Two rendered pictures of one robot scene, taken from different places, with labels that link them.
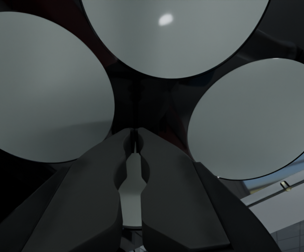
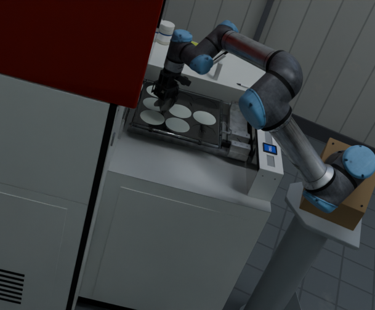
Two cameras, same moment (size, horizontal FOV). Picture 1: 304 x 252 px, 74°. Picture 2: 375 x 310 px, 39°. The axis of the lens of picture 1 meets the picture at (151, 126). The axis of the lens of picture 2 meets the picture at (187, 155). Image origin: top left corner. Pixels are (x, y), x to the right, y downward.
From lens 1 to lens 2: 213 cm
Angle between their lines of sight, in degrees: 82
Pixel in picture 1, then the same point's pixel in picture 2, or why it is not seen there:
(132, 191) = (151, 116)
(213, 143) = (170, 122)
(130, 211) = (146, 118)
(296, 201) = (171, 176)
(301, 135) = (183, 130)
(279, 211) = (163, 175)
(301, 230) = not seen: outside the picture
